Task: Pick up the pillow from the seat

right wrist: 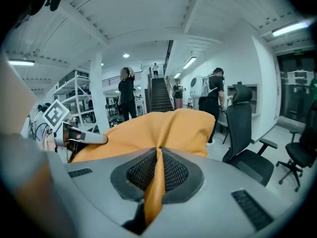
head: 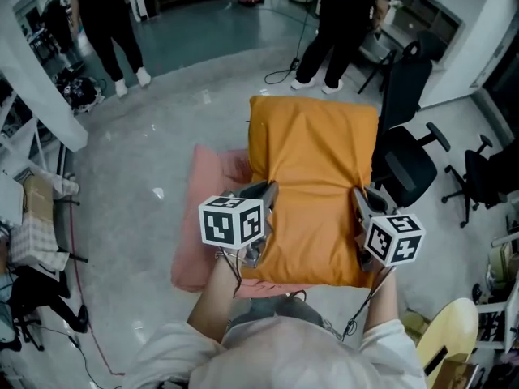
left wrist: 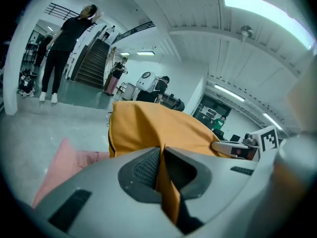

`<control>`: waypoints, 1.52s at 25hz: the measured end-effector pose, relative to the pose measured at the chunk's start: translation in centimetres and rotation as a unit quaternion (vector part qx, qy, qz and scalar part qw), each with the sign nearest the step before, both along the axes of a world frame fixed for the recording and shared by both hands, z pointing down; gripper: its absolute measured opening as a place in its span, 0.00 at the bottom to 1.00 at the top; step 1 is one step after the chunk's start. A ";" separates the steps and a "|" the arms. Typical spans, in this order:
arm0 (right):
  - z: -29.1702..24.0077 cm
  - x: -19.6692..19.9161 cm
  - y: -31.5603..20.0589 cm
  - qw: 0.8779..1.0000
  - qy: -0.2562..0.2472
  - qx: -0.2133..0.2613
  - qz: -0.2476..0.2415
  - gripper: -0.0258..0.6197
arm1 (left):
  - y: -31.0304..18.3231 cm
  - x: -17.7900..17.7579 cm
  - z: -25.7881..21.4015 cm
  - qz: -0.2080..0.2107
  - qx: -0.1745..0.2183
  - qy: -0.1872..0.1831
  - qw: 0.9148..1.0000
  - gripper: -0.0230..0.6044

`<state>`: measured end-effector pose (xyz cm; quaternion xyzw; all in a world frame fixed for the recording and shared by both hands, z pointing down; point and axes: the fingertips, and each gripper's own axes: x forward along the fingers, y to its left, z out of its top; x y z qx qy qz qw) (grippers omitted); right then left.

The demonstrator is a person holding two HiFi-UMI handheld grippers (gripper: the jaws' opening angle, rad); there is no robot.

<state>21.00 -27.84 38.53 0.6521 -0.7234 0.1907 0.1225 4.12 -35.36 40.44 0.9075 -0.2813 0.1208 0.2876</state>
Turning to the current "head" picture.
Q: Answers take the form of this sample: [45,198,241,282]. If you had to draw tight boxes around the orange fabric cushion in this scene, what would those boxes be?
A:
[247,94,380,289]

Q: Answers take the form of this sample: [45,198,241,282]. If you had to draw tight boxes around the white shelving unit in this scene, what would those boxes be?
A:
[0,71,68,177]

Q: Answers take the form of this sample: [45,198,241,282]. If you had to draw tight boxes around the black phone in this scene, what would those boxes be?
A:
[423,346,449,374]

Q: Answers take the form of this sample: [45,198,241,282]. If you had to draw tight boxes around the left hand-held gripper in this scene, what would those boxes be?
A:
[197,180,281,270]

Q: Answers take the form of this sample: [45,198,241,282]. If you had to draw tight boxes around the person's right forearm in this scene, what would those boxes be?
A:
[362,263,401,334]

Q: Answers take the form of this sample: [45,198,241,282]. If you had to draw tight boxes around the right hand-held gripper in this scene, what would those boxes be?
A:
[350,186,427,273]

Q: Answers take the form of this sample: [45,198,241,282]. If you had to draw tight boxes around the black hanging cable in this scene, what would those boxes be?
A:
[264,0,321,85]

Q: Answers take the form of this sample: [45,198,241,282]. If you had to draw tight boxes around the grey cubby shelf unit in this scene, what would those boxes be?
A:
[391,0,463,52]

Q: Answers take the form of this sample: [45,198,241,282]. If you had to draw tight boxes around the grey chair with black legs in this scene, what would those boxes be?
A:
[356,30,398,95]

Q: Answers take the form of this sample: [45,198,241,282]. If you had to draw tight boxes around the white square pillar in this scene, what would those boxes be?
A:
[0,0,89,153]

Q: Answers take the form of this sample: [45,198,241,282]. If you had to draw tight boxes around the person's grey trousers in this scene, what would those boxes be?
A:
[230,293,325,331]

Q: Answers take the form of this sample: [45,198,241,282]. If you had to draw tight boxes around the black low-back office chair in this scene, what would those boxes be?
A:
[440,134,519,229]

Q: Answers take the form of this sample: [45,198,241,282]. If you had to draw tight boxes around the white box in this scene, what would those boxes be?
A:
[0,172,24,226]

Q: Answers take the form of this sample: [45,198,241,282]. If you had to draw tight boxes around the brown wooden book stand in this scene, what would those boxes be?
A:
[431,358,482,389]

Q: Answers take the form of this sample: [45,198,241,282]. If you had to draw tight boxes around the brown cardboard box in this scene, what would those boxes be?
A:
[15,174,56,222]

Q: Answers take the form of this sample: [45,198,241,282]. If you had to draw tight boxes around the round wooden side table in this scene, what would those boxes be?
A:
[415,297,480,389]

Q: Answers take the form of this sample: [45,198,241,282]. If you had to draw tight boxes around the checkered cloth table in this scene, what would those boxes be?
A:
[10,172,89,271]

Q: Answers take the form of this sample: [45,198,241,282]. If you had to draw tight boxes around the person's white shirt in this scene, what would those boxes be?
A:
[121,316,429,389]

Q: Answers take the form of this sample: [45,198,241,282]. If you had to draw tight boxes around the pile of black bags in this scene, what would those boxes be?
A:
[54,71,105,115]

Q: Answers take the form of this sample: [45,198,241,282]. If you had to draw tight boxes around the black high-back office chair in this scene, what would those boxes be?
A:
[371,29,452,209]

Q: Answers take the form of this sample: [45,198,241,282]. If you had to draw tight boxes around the white low rack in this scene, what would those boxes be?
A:
[474,233,519,352]

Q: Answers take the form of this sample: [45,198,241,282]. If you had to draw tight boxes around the person's left forearm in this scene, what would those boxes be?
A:
[186,253,244,344]

